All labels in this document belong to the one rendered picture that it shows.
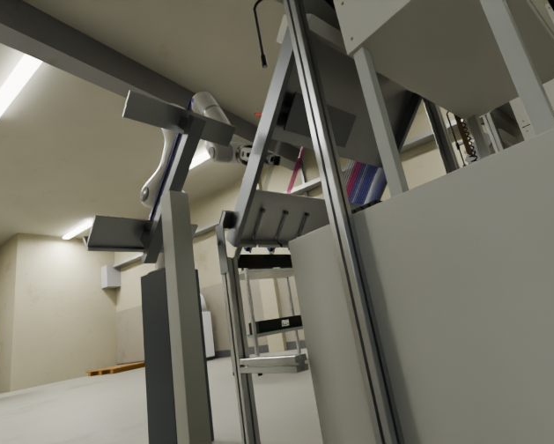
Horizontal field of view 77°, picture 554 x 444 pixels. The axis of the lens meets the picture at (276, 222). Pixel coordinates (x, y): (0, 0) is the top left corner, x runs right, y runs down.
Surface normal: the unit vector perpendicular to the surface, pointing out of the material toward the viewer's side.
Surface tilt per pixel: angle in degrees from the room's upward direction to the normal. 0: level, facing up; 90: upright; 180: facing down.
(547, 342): 90
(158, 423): 90
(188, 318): 90
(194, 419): 90
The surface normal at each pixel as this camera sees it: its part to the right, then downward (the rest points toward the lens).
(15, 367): 0.78, -0.30
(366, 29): -0.77, -0.06
